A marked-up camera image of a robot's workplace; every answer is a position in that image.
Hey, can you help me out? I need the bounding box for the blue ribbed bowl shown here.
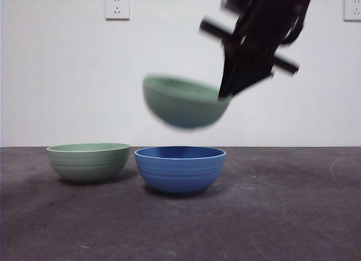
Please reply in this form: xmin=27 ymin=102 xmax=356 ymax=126
xmin=134 ymin=146 xmax=227 ymax=196

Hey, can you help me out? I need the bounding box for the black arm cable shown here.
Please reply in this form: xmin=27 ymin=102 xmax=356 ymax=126
xmin=281 ymin=6 xmax=307 ymax=46

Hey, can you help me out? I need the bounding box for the white wall socket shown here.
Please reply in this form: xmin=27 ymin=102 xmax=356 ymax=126
xmin=105 ymin=0 xmax=131 ymax=22
xmin=343 ymin=0 xmax=361 ymax=23

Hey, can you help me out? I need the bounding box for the green ribbed bowl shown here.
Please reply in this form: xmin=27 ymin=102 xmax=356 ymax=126
xmin=142 ymin=74 xmax=232 ymax=129
xmin=46 ymin=143 xmax=132 ymax=185

